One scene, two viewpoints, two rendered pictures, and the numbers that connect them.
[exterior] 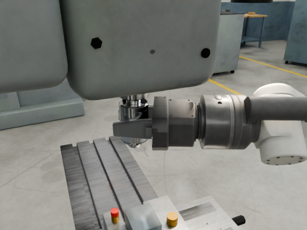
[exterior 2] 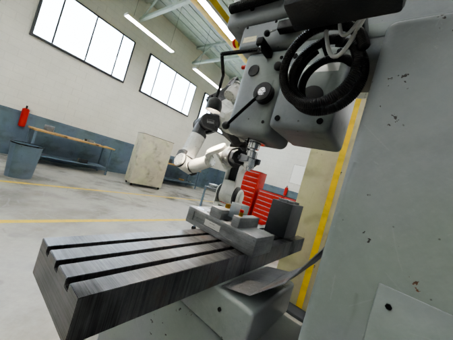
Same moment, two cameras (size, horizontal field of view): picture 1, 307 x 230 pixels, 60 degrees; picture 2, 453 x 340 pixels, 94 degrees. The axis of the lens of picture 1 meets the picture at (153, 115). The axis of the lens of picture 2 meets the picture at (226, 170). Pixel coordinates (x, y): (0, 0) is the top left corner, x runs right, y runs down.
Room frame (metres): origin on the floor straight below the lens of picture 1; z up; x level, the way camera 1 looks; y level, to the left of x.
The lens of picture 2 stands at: (0.88, 0.72, 1.16)
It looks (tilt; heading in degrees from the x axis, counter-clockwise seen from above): 1 degrees up; 240
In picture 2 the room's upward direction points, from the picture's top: 16 degrees clockwise
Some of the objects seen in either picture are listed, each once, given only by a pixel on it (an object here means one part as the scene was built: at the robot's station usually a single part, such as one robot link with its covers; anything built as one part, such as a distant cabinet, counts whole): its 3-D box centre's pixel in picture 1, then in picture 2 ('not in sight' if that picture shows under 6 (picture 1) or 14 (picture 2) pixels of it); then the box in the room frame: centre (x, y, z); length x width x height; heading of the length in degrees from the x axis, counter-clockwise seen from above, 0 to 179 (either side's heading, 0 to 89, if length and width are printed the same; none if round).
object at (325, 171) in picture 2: not in sight; (317, 200); (-1.18, -0.75, 1.15); 0.52 x 0.40 x 2.30; 113
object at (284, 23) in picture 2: not in sight; (282, 30); (0.49, 0.14, 1.66); 0.12 x 0.04 x 0.04; 113
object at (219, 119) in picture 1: (190, 122); (238, 158); (0.39, -0.06, 1.23); 0.13 x 0.12 x 0.10; 178
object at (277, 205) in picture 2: not in sight; (284, 216); (-0.11, -0.17, 1.01); 0.22 x 0.12 x 0.20; 25
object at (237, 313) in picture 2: not in sight; (216, 273); (0.39, 0.03, 0.77); 0.50 x 0.35 x 0.12; 113
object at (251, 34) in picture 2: not in sight; (290, 51); (0.38, 0.07, 1.68); 0.34 x 0.24 x 0.10; 113
